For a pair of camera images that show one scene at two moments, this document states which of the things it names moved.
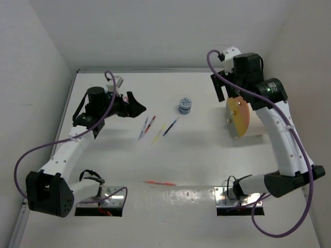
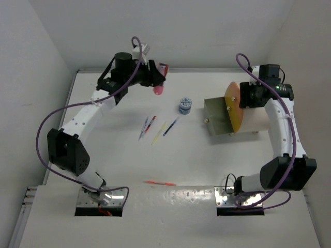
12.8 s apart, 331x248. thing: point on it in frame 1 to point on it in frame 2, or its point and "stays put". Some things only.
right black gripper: [219, 83] to [244, 88]
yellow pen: [158, 134] stays put
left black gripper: [132, 109] to [152, 77]
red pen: [149, 125] stays put
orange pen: [166, 183] stays put
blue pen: [143, 128] stays put
